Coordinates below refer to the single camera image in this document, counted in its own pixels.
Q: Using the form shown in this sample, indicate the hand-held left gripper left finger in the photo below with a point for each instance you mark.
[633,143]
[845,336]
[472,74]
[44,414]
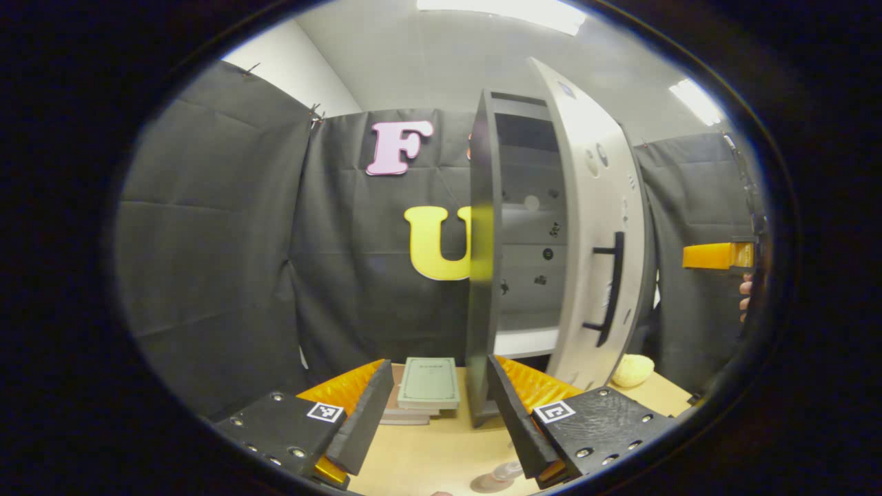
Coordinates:
[365,420]

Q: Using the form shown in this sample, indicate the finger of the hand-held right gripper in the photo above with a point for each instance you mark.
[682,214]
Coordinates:
[710,255]

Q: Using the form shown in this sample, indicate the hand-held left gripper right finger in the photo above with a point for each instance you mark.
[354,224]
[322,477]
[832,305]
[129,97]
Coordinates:
[513,420]

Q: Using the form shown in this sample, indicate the clear plastic bottle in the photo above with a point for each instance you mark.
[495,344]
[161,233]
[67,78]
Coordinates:
[508,470]

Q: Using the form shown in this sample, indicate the round brown coaster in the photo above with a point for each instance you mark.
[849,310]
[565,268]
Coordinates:
[482,486]

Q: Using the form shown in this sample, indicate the grey cabinet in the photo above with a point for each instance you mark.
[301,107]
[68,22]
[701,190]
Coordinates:
[482,310]

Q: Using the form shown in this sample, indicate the beige cabinet door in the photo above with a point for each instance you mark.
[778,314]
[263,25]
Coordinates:
[586,275]

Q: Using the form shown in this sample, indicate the grey-brown hardcover book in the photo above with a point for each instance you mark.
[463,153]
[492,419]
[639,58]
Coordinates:
[403,420]

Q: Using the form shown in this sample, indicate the brown hardcover book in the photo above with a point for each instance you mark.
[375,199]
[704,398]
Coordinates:
[394,393]

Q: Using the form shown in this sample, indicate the green hardcover book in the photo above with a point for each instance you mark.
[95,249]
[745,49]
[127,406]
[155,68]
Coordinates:
[428,382]

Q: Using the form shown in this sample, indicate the ceiling light panel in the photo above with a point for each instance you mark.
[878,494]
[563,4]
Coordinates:
[697,102]
[503,10]

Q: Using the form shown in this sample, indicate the yellow plush toy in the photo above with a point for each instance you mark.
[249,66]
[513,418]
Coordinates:
[632,370]

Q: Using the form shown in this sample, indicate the black backdrop cloth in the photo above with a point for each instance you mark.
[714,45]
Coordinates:
[220,262]

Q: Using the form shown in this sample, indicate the metal backdrop clip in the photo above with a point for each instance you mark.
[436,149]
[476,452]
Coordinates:
[316,116]

